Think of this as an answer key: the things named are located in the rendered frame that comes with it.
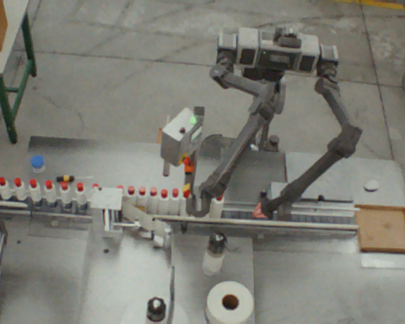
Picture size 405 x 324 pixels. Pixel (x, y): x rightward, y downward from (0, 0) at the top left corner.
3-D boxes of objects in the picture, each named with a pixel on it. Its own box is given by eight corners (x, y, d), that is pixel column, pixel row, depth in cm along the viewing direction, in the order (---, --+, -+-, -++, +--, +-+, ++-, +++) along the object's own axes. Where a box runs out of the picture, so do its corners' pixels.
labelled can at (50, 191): (47, 209, 283) (41, 186, 266) (49, 200, 286) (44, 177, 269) (57, 210, 283) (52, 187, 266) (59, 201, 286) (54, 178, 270)
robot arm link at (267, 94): (288, 97, 242) (276, 83, 235) (271, 123, 241) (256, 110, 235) (228, 74, 277) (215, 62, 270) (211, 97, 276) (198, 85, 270)
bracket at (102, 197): (90, 207, 256) (90, 207, 256) (93, 187, 263) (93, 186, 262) (121, 210, 257) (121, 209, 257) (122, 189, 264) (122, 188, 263)
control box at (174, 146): (159, 157, 258) (161, 130, 243) (182, 133, 267) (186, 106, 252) (178, 169, 255) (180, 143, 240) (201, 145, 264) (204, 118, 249)
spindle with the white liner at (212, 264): (202, 275, 271) (208, 245, 247) (202, 258, 276) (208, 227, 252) (220, 276, 271) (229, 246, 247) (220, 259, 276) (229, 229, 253)
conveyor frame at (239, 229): (31, 218, 284) (29, 213, 280) (35, 199, 291) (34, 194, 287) (353, 237, 296) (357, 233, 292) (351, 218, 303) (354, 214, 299)
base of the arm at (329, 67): (332, 76, 285) (338, 58, 275) (334, 88, 280) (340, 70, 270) (315, 73, 284) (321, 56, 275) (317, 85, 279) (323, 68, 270)
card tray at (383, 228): (359, 250, 292) (362, 246, 289) (353, 207, 307) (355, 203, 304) (413, 252, 294) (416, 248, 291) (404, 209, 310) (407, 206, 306)
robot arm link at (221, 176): (268, 110, 246) (254, 96, 239) (278, 113, 241) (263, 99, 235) (213, 197, 241) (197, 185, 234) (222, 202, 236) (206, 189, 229)
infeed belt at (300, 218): (31, 214, 284) (30, 211, 281) (35, 201, 289) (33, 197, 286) (353, 234, 296) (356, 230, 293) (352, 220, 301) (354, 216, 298)
